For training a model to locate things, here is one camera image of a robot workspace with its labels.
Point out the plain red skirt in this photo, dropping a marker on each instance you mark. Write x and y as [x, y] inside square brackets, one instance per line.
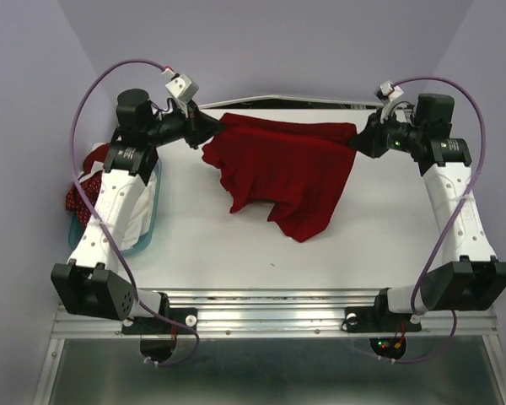
[300, 168]

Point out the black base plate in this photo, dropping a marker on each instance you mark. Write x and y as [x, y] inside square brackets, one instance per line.
[364, 319]
[139, 326]

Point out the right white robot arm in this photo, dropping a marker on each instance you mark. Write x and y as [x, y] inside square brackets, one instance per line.
[470, 276]

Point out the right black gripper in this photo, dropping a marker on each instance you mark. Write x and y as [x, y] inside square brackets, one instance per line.
[371, 141]

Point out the teal plastic basket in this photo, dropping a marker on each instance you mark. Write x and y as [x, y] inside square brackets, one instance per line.
[147, 240]

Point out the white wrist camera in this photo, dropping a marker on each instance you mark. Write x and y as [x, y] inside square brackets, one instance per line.
[182, 88]
[388, 93]

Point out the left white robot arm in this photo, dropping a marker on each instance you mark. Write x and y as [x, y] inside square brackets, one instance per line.
[89, 283]

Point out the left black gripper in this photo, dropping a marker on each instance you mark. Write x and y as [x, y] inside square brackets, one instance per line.
[197, 126]

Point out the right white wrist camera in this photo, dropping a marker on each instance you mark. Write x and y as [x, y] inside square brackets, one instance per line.
[388, 93]

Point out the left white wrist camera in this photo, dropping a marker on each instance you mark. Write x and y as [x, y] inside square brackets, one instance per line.
[182, 88]

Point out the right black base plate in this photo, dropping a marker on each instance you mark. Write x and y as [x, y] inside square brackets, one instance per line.
[364, 319]

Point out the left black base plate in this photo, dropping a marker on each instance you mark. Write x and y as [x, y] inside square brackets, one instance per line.
[139, 326]

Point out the red polka dot skirt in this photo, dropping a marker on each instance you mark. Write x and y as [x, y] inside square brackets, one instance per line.
[90, 182]

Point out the aluminium frame rail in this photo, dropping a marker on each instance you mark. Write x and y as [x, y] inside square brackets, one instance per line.
[270, 309]

